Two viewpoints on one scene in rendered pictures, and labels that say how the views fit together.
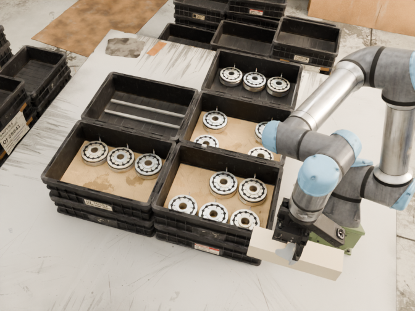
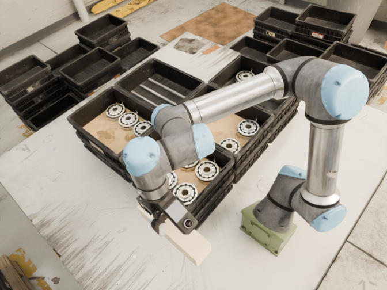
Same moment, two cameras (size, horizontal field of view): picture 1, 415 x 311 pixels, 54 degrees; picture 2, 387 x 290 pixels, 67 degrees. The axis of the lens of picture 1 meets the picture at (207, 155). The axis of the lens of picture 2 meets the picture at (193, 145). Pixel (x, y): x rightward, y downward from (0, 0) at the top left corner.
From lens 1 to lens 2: 0.61 m
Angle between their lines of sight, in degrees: 22
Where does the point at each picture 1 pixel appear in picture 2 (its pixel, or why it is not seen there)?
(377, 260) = (300, 271)
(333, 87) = (239, 87)
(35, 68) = (140, 53)
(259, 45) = not seen: hidden behind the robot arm
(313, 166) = (132, 145)
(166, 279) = (122, 216)
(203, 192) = not seen: hidden behind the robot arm
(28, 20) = (163, 23)
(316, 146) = (169, 132)
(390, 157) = (310, 175)
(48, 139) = not seen: hidden behind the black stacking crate
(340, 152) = (177, 141)
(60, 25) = (180, 30)
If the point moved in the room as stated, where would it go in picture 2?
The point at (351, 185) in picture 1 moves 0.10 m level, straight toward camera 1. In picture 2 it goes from (283, 192) to (260, 206)
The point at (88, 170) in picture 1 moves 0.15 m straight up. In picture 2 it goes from (106, 122) to (95, 101)
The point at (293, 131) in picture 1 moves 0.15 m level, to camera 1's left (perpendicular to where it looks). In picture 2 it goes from (166, 115) to (118, 99)
